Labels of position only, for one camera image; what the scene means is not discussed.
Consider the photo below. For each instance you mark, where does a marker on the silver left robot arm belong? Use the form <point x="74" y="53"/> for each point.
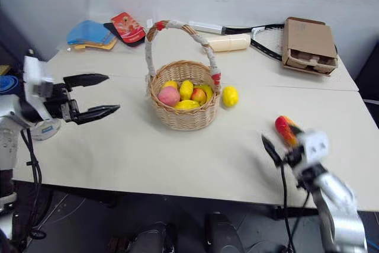
<point x="7" y="143"/>

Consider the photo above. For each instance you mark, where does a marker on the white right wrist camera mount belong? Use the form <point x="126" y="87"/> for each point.
<point x="315" y="144"/>

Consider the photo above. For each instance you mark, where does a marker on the black table frame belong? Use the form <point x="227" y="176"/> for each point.
<point x="296" y="212"/>

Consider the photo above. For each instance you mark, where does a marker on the red and yellow mango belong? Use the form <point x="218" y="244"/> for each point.
<point x="285" y="128"/>

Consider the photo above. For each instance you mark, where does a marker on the black racket with white grip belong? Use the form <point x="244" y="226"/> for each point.
<point x="266" y="41"/>

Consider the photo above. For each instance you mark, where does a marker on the brown cardboard box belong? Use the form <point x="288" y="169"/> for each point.
<point x="308" y="39"/>

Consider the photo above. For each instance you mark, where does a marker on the yellow lemon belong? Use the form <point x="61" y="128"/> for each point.
<point x="170" y="84"/>
<point x="186" y="89"/>
<point x="230" y="96"/>

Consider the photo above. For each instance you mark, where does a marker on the black flat pouch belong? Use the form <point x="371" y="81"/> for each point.
<point x="114" y="31"/>

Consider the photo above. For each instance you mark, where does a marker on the small white paper piece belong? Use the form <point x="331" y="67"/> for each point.
<point x="150" y="23"/>

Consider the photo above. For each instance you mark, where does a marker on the red and yellow apple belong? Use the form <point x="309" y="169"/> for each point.
<point x="199" y="95"/>

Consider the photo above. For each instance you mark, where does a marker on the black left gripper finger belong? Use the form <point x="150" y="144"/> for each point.
<point x="87" y="79"/>
<point x="97" y="112"/>

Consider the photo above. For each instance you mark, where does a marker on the pink peach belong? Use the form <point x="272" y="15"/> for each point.
<point x="168" y="96"/>

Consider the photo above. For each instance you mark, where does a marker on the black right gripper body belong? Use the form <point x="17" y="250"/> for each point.
<point x="294" y="156"/>

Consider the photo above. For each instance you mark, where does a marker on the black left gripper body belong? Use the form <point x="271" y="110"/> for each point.
<point x="60" y="105"/>

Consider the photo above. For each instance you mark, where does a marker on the black chair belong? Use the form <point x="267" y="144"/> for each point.
<point x="368" y="87"/>

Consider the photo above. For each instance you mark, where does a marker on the cream plastic cylinder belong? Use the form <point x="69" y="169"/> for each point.
<point x="228" y="43"/>

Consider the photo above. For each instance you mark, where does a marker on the yellow envelope stack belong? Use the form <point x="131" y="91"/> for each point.
<point x="100" y="45"/>

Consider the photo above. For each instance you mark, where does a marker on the red printed packet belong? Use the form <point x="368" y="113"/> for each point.
<point x="128" y="26"/>

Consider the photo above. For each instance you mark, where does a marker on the dark rounded shape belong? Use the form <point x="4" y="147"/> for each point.
<point x="222" y="233"/>
<point x="154" y="238"/>

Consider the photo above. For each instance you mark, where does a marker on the yellow banana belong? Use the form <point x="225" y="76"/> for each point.
<point x="208" y="91"/>

